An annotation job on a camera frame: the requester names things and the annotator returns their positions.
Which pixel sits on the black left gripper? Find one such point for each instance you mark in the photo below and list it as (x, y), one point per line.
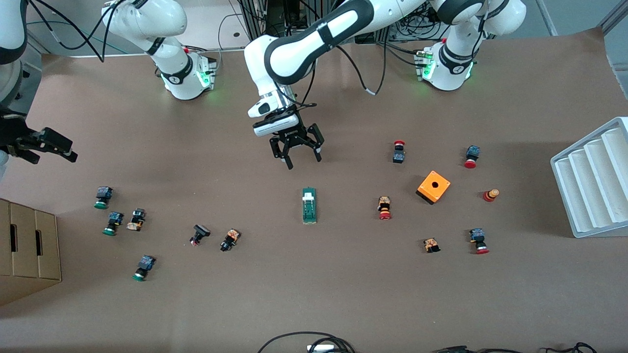
(295, 139)

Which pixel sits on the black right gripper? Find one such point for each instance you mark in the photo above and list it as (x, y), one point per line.
(13, 133)

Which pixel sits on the green terminal block module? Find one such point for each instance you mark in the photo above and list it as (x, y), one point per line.
(309, 213)

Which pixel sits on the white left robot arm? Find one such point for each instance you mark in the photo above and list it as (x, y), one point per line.
(304, 49)

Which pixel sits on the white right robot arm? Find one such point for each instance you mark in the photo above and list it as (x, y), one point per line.
(181, 73)

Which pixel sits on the green push button blue base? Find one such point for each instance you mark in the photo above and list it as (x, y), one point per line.
(103, 194)
(114, 220)

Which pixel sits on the brown cardboard box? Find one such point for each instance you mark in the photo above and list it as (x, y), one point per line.
(48, 245)
(25, 245)
(4, 245)

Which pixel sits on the red push button black base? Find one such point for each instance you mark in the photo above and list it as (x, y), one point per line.
(399, 156)

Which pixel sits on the red push button orange base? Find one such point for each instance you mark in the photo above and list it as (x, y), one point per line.
(384, 206)

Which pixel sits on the black flat button red base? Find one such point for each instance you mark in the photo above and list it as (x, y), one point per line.
(200, 231)

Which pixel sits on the green push button white base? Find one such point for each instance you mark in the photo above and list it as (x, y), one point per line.
(145, 264)

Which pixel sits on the orange contact block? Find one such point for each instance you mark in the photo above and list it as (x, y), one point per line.
(431, 244)

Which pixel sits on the red push button blue base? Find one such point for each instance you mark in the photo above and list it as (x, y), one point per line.
(478, 239)
(472, 154)

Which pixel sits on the red yellow button head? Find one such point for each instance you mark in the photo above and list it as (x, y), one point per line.
(490, 195)

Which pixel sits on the white plug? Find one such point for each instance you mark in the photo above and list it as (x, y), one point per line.
(321, 348)

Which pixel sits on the white slotted tray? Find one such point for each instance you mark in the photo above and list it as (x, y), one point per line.
(591, 186)

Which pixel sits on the black selector switch white base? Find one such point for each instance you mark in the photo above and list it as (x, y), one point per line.
(136, 219)

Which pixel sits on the black selector switch orange base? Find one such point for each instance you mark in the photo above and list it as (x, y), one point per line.
(230, 239)

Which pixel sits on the aluminium rack frame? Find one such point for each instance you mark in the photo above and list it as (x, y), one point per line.
(255, 19)

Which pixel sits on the orange button enclosure box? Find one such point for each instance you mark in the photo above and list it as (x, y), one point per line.
(431, 191)

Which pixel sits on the aluminium post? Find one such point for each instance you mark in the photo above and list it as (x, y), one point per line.
(615, 15)

